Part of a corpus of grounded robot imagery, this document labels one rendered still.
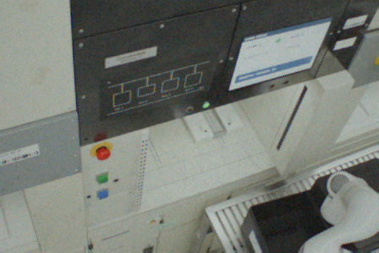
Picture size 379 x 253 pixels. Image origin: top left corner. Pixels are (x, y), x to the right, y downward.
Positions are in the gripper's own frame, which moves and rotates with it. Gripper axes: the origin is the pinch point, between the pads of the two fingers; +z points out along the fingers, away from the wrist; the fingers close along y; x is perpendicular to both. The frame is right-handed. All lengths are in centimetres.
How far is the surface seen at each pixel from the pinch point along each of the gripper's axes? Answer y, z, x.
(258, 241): 5.4, -11.6, 39.5
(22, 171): 29, -97, 55
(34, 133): 29, -104, 41
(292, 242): 3.9, 8.6, 35.4
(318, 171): 28.4, 28.0, 16.9
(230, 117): 57, -4, 29
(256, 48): 31, -69, -8
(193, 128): 57, -15, 41
